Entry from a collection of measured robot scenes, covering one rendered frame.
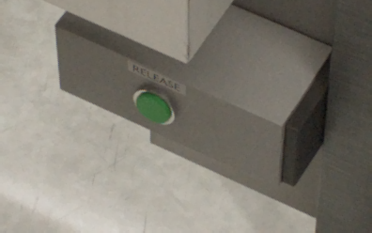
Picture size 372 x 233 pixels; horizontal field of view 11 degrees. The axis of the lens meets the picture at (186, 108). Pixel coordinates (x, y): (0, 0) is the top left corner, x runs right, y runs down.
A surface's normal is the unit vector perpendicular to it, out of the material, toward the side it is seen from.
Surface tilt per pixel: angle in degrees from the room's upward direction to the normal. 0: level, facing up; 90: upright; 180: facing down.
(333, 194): 90
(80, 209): 0
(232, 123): 90
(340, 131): 90
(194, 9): 90
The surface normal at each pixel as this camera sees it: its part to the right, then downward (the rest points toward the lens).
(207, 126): -0.49, 0.69
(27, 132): 0.00, -0.61
